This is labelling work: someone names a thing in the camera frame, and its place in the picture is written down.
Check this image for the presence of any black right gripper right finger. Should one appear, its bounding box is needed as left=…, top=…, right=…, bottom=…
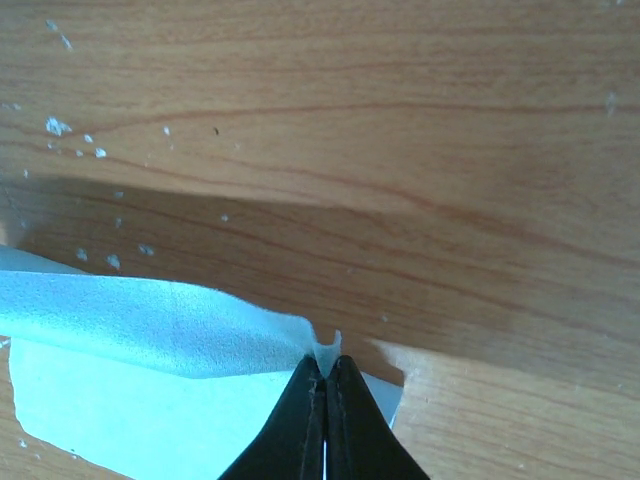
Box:
left=326, top=355, right=428, bottom=480

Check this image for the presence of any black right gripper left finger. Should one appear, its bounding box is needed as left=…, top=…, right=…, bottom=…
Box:
left=221, top=357, right=326, bottom=480

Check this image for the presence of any light blue cleaning cloth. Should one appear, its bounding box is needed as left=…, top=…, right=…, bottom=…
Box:
left=1, top=247, right=399, bottom=479

